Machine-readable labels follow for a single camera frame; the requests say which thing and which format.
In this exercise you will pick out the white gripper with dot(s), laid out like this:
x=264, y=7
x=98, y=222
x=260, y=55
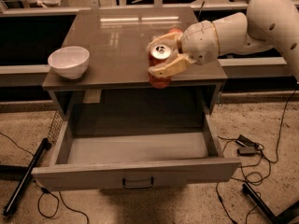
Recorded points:
x=198, y=43

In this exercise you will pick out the black drawer handle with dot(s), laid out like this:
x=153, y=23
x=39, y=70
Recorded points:
x=138, y=184

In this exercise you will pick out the red coke can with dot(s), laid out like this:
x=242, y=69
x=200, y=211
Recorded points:
x=158, y=53

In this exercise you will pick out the black bar right floor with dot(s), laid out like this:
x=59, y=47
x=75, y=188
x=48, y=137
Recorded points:
x=288, y=216

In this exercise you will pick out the black bar left floor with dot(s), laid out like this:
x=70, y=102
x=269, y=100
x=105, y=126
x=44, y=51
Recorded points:
x=26, y=176

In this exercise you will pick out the black power adapter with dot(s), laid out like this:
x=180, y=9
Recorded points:
x=247, y=147

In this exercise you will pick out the black bar floor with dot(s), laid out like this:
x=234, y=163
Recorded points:
x=26, y=176
x=288, y=216

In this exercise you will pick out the orange round fruit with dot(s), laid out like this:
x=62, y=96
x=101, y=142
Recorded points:
x=176, y=30

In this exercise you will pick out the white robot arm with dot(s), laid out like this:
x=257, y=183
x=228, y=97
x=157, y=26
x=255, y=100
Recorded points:
x=267, y=24

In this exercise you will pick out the open grey top drawer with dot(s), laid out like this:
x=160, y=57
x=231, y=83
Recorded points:
x=101, y=156

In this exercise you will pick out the grey cabinet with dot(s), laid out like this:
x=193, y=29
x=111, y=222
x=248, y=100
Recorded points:
x=116, y=88

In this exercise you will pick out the white bowl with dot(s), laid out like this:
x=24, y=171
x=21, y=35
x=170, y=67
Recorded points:
x=69, y=62

